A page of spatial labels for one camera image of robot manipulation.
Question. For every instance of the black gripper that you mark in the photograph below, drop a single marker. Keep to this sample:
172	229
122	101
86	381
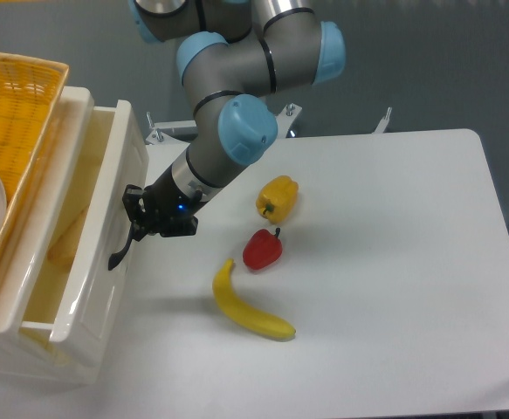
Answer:
162	208

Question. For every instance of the white top drawer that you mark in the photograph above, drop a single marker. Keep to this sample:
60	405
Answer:
72	311

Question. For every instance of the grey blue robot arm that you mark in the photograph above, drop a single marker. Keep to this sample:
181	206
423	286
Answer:
232	55

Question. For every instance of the white drawer cabinet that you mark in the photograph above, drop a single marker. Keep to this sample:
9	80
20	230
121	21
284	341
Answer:
23	253

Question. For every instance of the triangular bread slice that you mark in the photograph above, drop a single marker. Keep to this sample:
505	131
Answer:
62	252

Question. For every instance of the red bell pepper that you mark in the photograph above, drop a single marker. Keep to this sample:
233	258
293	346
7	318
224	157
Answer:
263	248

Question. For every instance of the yellow bell pepper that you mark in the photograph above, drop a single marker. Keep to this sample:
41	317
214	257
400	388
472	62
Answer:
277	198

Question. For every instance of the yellow wicker basket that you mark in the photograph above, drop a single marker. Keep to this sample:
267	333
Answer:
29	91

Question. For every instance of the yellow banana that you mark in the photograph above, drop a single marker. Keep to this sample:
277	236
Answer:
247	316

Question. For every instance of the black drawer handle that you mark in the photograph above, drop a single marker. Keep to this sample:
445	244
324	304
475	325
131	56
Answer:
116	258

